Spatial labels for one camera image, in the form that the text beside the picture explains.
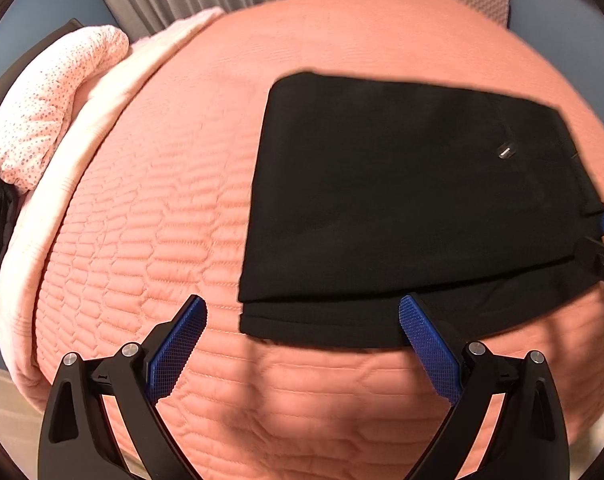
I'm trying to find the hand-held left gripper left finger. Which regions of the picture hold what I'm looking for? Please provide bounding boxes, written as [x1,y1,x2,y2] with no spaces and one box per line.
[39,295,207,480]

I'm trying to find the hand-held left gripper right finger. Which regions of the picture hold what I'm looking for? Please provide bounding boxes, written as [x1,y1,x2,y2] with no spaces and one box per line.
[399,292,570,480]

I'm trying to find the black pants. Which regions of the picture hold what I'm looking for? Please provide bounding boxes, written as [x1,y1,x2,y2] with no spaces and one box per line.
[238,72,604,350]

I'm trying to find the pink quilted bedspread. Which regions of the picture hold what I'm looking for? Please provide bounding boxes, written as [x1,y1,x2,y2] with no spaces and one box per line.
[29,0,604,480]

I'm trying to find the pale pink blanket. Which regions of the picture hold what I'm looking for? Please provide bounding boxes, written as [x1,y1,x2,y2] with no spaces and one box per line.
[0,6,226,386]

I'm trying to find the pink dotted duvet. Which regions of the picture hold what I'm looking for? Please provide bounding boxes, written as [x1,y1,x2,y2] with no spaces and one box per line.
[0,25,130,191]

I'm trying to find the dark headboard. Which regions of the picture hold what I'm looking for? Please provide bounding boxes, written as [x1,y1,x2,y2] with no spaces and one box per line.
[0,17,83,146]

